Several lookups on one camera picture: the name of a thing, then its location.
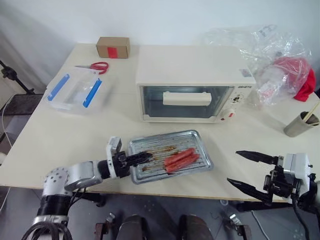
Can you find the silver metal baking tray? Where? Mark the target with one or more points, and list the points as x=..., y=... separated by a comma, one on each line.
x=175, y=142

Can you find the cream toaster oven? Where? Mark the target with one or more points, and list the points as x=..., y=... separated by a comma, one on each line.
x=190, y=65

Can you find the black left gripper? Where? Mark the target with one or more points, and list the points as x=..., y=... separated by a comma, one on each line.
x=121, y=165

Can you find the red sausage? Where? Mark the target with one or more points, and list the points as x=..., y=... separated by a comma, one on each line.
x=178, y=155
x=183, y=162

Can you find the brown cardboard box red tape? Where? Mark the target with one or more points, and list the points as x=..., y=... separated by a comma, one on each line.
x=117, y=45

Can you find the clear crumpled plastic bag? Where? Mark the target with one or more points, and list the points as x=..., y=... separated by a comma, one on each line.
x=265, y=47

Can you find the grey metal cup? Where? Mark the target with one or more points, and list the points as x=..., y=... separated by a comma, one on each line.
x=297, y=127

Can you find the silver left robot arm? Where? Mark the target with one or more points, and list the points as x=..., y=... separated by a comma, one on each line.
x=77, y=172

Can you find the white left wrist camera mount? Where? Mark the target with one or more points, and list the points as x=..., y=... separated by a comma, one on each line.
x=113, y=146

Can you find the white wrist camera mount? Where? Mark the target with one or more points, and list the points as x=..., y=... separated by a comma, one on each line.
x=113, y=146
x=298, y=165

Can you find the wooden chopstick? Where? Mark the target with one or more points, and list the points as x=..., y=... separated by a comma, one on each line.
x=312, y=111

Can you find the clear container with blue clips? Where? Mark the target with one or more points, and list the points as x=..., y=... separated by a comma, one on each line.
x=75, y=92

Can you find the metal clamp foot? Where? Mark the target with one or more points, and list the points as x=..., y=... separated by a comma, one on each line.
x=105, y=226
x=237, y=225

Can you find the black mesh platform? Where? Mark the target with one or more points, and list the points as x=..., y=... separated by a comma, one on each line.
x=20, y=103

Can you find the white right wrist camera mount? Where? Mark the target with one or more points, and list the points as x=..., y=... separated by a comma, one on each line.
x=298, y=165

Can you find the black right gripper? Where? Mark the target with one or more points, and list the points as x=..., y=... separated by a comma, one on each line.
x=281, y=183

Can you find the red cloth item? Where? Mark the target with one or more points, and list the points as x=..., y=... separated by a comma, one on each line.
x=303, y=75

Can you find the dark rounded shape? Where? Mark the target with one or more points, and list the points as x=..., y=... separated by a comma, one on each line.
x=132, y=228
x=196, y=228

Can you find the black tripod stand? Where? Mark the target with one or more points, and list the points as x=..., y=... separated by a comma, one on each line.
x=15, y=77

